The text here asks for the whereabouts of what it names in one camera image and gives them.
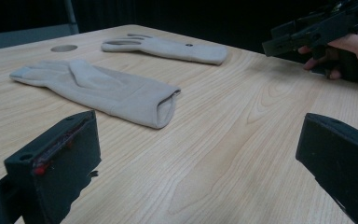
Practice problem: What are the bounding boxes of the grey metal stand post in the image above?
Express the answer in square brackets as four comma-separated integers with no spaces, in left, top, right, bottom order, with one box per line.
[62,0,80,35]

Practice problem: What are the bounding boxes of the black curtain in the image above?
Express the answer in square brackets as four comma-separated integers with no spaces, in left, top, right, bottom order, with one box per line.
[71,0,334,54]

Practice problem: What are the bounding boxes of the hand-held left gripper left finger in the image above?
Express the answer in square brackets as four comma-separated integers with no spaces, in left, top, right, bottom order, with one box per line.
[3,109,103,224]

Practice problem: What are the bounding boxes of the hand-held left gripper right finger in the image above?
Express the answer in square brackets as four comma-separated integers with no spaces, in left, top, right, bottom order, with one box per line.
[295,112,358,224]

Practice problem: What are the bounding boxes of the beige glove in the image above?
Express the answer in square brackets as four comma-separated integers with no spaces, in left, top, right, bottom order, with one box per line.
[8,59,182,130]
[101,33,229,66]

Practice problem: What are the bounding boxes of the round grey table grommet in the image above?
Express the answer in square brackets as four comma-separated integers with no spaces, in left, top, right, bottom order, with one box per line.
[49,44,78,53]

